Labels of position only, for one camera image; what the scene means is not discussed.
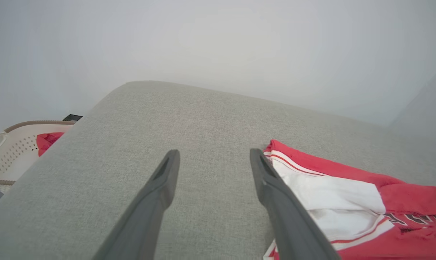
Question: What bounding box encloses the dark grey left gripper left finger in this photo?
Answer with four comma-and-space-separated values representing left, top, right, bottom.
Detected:
92, 149, 180, 260

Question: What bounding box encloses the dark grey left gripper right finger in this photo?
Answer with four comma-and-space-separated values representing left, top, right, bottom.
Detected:
250, 148, 341, 260

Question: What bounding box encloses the red and white jersey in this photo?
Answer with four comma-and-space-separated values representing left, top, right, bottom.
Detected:
263, 139, 436, 260

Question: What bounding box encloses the red cloth in basket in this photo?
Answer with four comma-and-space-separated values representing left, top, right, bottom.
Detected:
36, 132, 65, 157

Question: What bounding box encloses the white perforated laundry basket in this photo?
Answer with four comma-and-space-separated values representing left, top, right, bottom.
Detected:
0, 120, 76, 186

